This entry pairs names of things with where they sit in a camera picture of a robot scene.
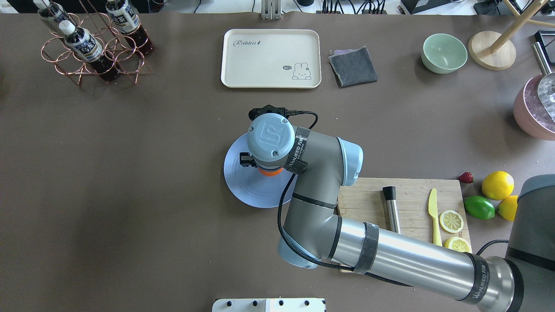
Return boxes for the copper wire bottle rack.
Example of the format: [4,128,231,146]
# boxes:
[34,0,154,85]

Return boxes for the red strawberry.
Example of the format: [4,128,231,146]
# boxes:
[457,172,474,184]

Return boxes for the tea bottle front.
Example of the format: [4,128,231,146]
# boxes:
[59,20,119,81]

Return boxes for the cream rabbit tray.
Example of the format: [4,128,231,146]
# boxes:
[220,29,322,88]

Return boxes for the yellow lemon far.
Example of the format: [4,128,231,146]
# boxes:
[497,195,519,222]

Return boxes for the tea bottle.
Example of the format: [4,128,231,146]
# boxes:
[105,0,154,55]
[59,20,119,81]
[33,0,75,33]

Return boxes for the grey folded cloth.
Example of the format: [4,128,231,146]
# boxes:
[328,46,379,88]

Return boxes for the wooden cutting board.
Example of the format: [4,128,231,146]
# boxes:
[336,177,473,273]

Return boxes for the tea bottle middle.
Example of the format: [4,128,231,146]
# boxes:
[105,0,154,55]

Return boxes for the blue plate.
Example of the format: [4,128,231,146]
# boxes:
[223,134,292,208]

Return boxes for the green lime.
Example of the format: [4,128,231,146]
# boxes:
[464,195,496,220]

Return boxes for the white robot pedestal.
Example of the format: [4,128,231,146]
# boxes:
[212,297,326,312]

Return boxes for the steel muddler black tip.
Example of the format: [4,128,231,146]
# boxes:
[382,186,401,234]

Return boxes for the lemon slice two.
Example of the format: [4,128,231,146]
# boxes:
[443,237,472,253]

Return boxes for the mint green bowl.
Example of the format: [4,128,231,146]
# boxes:
[421,33,468,74]

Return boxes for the yellow lemon near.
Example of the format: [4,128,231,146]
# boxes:
[481,171,515,200]

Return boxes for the pink bowl with ice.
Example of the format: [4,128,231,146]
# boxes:
[513,75,555,141]

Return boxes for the wooden cup tree stand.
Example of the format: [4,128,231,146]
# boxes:
[467,0,554,71]

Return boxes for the yellow plastic knife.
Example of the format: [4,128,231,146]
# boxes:
[428,188,442,246]

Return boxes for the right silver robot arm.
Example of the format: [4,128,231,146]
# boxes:
[240,105,555,312]

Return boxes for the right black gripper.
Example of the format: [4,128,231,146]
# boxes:
[240,105,297,169]

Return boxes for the metal ice scoop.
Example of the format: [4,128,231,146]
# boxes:
[532,42,555,122]

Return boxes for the orange mandarin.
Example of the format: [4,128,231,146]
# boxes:
[258,168,283,176]

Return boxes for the yellow lemon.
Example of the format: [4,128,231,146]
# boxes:
[481,171,515,200]
[497,195,519,222]

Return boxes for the tea bottle back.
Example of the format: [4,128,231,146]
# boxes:
[33,0,75,33]

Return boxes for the lemon slice one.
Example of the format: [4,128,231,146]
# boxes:
[439,210,464,234]

